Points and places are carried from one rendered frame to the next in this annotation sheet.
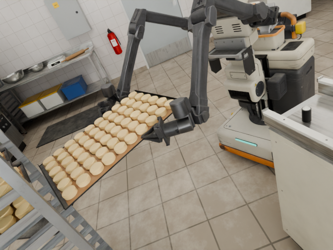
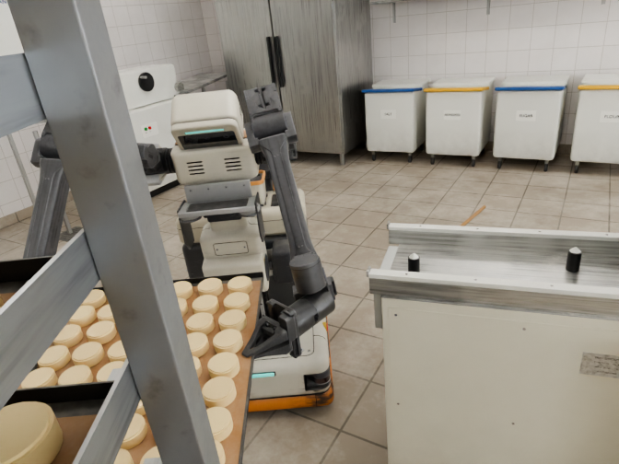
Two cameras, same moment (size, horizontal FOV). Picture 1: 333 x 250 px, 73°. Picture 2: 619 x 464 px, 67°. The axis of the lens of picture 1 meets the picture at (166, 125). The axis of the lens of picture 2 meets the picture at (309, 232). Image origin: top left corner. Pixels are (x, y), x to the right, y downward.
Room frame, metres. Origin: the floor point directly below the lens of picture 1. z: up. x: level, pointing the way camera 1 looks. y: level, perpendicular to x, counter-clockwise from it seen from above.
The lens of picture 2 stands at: (0.31, 0.58, 1.52)
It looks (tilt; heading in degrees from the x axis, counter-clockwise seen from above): 25 degrees down; 301
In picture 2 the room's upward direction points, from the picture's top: 6 degrees counter-clockwise
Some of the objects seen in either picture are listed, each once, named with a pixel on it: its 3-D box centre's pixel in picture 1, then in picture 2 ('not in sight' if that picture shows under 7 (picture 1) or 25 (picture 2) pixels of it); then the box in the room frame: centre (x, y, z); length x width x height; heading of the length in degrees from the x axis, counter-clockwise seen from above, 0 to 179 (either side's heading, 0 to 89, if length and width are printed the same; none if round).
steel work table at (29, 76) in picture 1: (57, 87); not in sight; (4.53, 1.65, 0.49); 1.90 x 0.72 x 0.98; 88
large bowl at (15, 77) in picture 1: (14, 78); not in sight; (4.53, 2.20, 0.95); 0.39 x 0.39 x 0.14
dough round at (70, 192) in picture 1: (69, 192); not in sight; (0.62, 0.40, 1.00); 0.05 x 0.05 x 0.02
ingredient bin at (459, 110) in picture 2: not in sight; (459, 121); (1.32, -4.24, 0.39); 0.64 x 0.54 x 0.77; 89
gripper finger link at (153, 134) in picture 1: (153, 136); (265, 346); (0.74, 0.06, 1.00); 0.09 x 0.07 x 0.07; 74
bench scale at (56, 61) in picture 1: (56, 61); not in sight; (4.49, 1.37, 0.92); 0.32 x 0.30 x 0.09; 5
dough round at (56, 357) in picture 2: (107, 115); (54, 358); (1.06, 0.25, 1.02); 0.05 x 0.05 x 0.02
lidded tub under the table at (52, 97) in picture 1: (54, 96); not in sight; (4.53, 1.80, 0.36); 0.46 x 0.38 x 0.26; 178
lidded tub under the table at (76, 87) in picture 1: (75, 87); not in sight; (4.52, 1.35, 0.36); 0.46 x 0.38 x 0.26; 0
